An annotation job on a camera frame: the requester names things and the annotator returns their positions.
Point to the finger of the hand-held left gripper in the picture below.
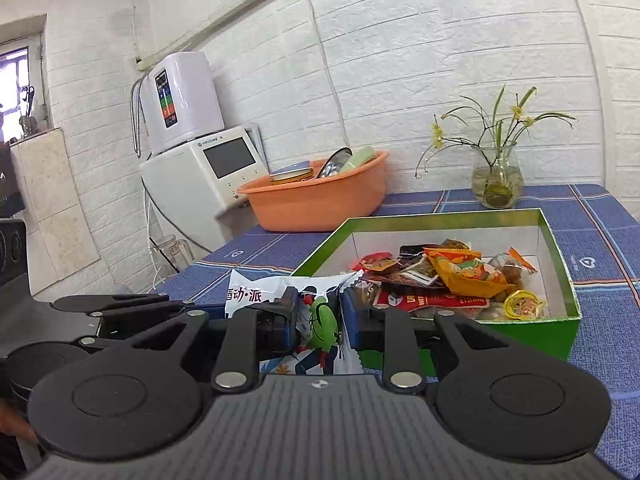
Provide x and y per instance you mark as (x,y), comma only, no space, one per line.
(110,302)
(112,344)

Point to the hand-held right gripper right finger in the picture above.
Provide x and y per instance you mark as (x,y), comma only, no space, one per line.
(350,320)

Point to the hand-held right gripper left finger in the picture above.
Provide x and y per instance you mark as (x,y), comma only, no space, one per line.
(290,317)

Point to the white snack packet with figure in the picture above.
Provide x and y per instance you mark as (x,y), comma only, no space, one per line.
(320,330)

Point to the clear red dates packet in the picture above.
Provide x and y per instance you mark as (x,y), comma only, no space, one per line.
(377,261)

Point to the clear brown meat packet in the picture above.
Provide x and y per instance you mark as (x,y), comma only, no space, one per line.
(410,275)

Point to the dark red nut pouch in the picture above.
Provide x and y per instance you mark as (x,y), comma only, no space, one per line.
(440,302)

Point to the large orange snack packet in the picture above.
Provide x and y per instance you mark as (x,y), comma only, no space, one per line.
(465,272)

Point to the green cardboard box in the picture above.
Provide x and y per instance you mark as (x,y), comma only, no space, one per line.
(525,335)

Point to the yellow round snack packet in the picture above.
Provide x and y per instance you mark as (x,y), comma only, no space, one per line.
(525,305)

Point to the person's left hand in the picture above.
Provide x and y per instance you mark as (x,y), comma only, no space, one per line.
(17,422)

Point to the black stove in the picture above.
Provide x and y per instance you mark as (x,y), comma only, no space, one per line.
(12,250)

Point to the tiled counter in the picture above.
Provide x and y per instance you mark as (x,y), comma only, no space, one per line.
(55,200)

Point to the orange plastic basin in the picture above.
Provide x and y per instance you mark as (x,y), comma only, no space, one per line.
(320,205)

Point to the white appliance with screen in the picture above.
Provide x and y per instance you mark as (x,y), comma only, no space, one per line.
(175,185)

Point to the black box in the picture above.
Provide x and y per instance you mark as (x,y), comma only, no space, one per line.
(10,185)

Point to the metal bowl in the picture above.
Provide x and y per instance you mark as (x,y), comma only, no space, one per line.
(332,165)

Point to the pale green dish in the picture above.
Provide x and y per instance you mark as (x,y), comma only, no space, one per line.
(360,157)

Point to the glass vase with green plant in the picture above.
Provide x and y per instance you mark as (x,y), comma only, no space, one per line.
(497,185)

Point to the kitchen utensils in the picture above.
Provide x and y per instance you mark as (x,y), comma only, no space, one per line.
(27,110)

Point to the white water purifier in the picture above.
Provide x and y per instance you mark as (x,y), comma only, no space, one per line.
(185,105)

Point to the window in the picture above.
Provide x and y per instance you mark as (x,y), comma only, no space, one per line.
(12,90)

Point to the blue checked tablecloth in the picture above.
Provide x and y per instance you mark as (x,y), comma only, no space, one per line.
(600,240)

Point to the grey wall pipe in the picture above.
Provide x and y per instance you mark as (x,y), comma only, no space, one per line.
(225,35)

